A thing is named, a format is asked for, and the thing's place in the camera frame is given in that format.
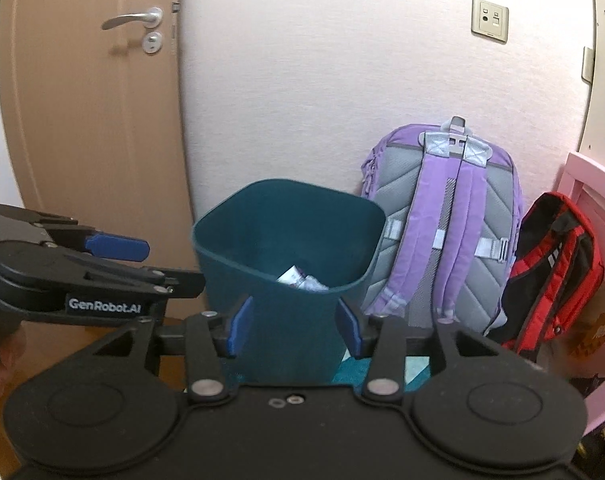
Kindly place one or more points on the teal plastic waste bin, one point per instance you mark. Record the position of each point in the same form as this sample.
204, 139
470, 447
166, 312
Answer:
292, 230

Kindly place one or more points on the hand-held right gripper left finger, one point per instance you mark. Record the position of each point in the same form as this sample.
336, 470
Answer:
242, 327

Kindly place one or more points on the beige wall socket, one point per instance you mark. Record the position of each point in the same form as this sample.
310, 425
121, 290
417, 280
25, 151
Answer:
490, 18

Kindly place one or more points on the pink wooden furniture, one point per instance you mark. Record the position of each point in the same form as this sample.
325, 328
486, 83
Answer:
597, 220

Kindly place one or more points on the white purple wrapper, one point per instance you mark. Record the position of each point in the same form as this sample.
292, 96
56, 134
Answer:
291, 275

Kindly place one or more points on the brown wooden door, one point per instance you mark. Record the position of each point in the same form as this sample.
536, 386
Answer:
92, 110

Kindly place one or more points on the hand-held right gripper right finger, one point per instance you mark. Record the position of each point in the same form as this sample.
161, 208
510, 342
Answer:
347, 329

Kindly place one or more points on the beige hinge plate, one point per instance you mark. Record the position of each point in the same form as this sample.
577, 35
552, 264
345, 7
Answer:
588, 64

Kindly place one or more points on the purple grey backpack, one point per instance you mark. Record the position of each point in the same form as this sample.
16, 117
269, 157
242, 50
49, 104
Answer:
447, 230

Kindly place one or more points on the teal patterned mat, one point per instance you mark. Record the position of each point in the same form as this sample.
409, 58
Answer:
343, 372

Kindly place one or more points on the white paper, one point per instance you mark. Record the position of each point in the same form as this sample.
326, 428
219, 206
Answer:
315, 284

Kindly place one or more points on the orange printed bag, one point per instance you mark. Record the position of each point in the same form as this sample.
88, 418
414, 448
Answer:
600, 335

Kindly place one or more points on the metal door latch plate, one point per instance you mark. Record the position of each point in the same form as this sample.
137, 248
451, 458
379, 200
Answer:
174, 20

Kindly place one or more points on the red black backpack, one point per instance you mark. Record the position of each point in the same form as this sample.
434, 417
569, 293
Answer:
552, 275

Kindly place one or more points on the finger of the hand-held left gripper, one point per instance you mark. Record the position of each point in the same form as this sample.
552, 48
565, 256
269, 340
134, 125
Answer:
185, 285
117, 248

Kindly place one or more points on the silver door lock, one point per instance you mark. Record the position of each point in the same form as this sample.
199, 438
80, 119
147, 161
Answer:
152, 42

